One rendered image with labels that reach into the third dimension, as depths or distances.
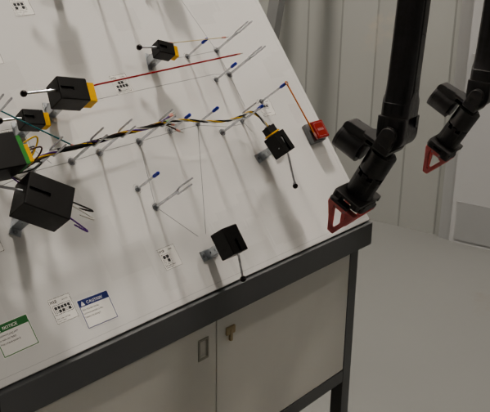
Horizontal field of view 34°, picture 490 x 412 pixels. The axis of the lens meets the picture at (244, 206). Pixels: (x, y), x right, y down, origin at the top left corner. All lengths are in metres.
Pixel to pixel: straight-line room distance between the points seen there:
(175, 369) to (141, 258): 0.28
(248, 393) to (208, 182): 0.55
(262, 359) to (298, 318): 0.16
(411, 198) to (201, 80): 2.80
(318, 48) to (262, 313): 2.97
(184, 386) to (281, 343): 0.36
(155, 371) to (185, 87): 0.69
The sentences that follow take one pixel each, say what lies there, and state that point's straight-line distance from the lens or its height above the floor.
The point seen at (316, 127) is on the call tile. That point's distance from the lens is 2.19.
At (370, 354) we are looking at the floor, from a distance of 3.34.
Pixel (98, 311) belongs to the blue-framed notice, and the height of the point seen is 0.92.
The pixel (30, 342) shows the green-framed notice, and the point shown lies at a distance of 1.51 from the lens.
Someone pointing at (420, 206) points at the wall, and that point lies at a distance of 4.67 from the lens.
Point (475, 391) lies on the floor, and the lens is 3.20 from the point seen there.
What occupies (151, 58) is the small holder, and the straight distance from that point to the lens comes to 1.94.
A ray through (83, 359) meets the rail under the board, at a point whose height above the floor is 0.86.
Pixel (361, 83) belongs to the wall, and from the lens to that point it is 4.67.
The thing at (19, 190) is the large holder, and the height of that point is 1.18.
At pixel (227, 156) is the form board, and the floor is 1.10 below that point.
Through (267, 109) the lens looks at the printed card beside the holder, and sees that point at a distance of 2.14.
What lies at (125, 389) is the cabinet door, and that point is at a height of 0.72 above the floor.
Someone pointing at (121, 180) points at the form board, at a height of 1.11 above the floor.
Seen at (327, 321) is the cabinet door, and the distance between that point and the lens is 2.26.
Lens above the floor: 1.62
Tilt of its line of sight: 19 degrees down
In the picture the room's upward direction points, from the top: 1 degrees clockwise
